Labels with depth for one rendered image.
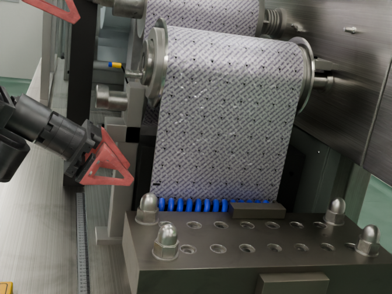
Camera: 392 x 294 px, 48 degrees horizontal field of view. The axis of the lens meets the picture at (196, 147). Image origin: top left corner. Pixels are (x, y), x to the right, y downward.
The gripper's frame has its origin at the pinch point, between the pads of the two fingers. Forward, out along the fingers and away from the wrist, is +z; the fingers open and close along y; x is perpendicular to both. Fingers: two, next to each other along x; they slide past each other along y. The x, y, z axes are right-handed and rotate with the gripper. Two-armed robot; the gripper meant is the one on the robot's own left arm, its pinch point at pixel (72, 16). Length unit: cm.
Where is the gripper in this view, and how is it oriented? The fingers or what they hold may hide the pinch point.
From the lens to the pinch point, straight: 72.8
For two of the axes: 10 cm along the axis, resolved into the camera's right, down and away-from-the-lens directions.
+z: 6.4, 6.4, 4.1
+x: 7.2, -6.9, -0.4
